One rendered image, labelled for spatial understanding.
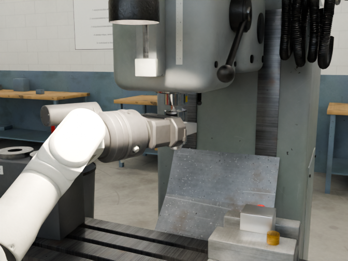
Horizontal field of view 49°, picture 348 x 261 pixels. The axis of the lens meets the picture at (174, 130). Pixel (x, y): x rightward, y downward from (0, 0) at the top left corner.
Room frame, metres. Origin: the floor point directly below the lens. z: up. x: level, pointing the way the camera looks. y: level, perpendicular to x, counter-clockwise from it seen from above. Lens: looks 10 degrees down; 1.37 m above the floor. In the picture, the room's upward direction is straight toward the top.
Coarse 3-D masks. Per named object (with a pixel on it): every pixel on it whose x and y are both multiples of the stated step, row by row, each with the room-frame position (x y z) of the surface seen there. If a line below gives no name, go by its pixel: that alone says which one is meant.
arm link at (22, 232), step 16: (32, 176) 0.50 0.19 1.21; (16, 192) 0.47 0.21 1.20; (32, 192) 0.48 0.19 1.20; (48, 192) 0.49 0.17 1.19; (0, 208) 0.45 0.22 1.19; (16, 208) 0.45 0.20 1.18; (32, 208) 0.47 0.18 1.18; (48, 208) 0.49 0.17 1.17; (0, 224) 0.43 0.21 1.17; (16, 224) 0.44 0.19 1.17; (32, 224) 0.45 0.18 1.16; (0, 240) 0.42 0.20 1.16; (16, 240) 0.43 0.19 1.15; (32, 240) 0.45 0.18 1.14; (16, 256) 0.42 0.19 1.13
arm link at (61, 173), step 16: (80, 112) 0.58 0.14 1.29; (64, 128) 0.54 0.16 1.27; (80, 128) 0.56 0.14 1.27; (96, 128) 0.57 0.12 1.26; (48, 144) 0.52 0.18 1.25; (64, 144) 0.52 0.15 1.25; (80, 144) 0.54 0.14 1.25; (96, 144) 0.56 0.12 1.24; (32, 160) 0.51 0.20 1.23; (48, 160) 0.51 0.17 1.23; (64, 160) 0.51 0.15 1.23; (80, 160) 0.52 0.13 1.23; (48, 176) 0.50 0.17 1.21; (64, 176) 0.51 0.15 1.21; (64, 192) 0.52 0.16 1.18
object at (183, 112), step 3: (165, 111) 0.75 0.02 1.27; (168, 111) 0.74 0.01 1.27; (171, 111) 0.74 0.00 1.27; (174, 111) 0.74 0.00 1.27; (177, 111) 0.74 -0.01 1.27; (180, 111) 0.74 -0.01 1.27; (183, 111) 0.74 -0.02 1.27; (186, 111) 0.75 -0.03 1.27; (165, 114) 0.75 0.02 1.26; (168, 114) 0.74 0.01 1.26; (171, 114) 0.74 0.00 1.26; (174, 114) 0.74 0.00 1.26; (177, 114) 0.74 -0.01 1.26; (180, 114) 0.74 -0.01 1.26; (183, 114) 0.74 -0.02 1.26; (186, 114) 0.75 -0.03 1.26
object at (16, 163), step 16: (0, 160) 0.90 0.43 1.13; (16, 160) 0.90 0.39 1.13; (0, 176) 0.89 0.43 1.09; (16, 176) 0.88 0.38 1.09; (80, 176) 0.95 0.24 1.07; (0, 192) 0.90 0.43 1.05; (80, 192) 0.95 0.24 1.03; (64, 208) 0.87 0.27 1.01; (80, 208) 0.94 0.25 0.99; (48, 224) 0.86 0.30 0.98; (64, 224) 0.87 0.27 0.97; (80, 224) 0.94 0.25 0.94
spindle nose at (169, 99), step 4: (164, 96) 0.75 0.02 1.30; (168, 96) 0.74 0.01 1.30; (172, 96) 0.74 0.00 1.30; (176, 96) 0.74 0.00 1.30; (180, 96) 0.74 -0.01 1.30; (184, 96) 0.74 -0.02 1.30; (164, 100) 0.76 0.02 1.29; (168, 100) 0.74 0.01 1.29; (172, 100) 0.74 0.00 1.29; (176, 100) 0.74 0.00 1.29; (180, 100) 0.74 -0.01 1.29; (184, 100) 0.74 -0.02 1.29; (168, 104) 0.74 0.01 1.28; (172, 104) 0.74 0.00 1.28; (176, 104) 0.74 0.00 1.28; (180, 104) 0.74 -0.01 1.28; (184, 104) 0.74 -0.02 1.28
